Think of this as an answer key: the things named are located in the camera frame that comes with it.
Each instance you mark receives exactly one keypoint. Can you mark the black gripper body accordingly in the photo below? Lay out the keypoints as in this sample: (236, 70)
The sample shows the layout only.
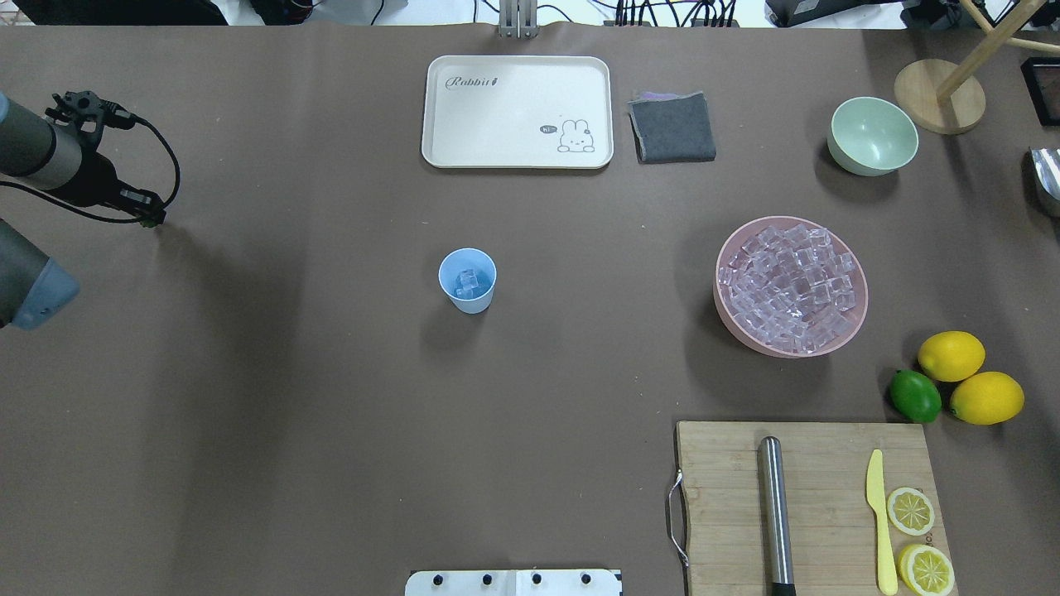
(96, 182)

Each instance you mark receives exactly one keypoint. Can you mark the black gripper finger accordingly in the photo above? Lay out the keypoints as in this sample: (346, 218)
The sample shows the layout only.
(138, 201)
(153, 220)

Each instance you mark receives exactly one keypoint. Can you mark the clear ice cube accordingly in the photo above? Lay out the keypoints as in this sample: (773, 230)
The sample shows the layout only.
(468, 278)
(466, 293)

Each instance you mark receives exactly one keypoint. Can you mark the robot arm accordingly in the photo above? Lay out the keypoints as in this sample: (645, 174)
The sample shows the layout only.
(35, 285)

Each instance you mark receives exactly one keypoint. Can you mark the blue plastic cup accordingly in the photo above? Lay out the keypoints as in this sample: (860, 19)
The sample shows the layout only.
(465, 258)

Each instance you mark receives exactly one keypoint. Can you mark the wooden cup stand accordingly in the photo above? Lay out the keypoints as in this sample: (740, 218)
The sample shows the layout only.
(945, 97)

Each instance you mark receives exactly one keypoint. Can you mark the steel ice scoop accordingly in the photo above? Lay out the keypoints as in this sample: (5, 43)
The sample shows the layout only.
(1045, 165)

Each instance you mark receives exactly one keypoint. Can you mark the cream rabbit tray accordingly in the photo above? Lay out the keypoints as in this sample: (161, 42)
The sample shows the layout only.
(518, 112)

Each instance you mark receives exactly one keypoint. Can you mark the grey folded cloth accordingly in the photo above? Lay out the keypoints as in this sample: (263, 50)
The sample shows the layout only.
(672, 128)

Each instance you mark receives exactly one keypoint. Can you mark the pink bowl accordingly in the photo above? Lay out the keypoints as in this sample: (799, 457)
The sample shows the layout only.
(791, 331)

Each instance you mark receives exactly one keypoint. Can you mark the green bowl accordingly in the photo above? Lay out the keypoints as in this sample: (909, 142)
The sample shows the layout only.
(869, 136)

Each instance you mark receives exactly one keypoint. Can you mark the wooden cutting board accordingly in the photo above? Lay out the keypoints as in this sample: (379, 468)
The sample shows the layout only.
(833, 539)

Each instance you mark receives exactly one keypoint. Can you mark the green lime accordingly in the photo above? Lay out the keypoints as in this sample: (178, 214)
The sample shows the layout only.
(915, 396)

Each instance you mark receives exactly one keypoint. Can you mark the whole yellow lemon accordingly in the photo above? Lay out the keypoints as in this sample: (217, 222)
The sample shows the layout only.
(989, 397)
(951, 356)

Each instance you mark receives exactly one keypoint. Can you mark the lemon half slice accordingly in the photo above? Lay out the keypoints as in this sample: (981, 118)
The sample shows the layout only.
(910, 511)
(926, 570)

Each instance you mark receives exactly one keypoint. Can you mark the yellow plastic knife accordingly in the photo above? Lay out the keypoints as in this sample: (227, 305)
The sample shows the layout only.
(885, 567)

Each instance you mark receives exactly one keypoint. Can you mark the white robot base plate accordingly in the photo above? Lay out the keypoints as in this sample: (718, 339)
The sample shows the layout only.
(516, 582)

